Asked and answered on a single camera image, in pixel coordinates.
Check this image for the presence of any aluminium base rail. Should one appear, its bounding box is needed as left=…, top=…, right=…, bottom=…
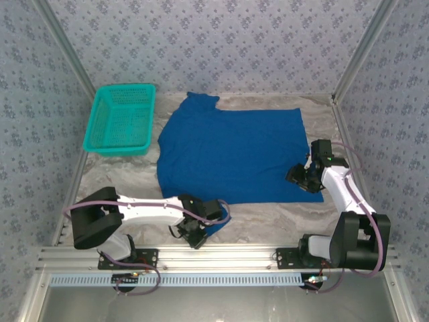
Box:
left=36, top=244, right=402, bottom=273

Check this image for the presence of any aluminium frame post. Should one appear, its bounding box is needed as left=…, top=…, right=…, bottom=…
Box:
left=331, top=0, right=400, bottom=101
left=33, top=0, right=101, bottom=101

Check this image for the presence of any blue t-shirt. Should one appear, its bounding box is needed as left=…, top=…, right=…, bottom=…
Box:
left=156, top=91, right=325, bottom=236

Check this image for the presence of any thin aluminium table rail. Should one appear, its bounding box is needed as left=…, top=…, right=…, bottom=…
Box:
left=156, top=91, right=336, bottom=100

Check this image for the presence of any aluminium table side rail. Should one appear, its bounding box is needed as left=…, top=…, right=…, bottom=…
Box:
left=331, top=95, right=402, bottom=266
left=50, top=95, right=102, bottom=249

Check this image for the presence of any grey metal base panel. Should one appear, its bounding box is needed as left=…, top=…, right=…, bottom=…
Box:
left=16, top=268, right=416, bottom=322

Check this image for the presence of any teal plastic basket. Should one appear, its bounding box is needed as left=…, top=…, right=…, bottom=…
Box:
left=82, top=83, right=157, bottom=158

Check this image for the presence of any small circuit board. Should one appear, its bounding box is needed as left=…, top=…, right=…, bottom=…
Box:
left=299, top=273, right=328, bottom=291
left=111, top=273, right=140, bottom=286

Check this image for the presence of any white slotted cable duct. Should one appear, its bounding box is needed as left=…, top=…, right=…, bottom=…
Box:
left=49, top=272, right=305, bottom=288

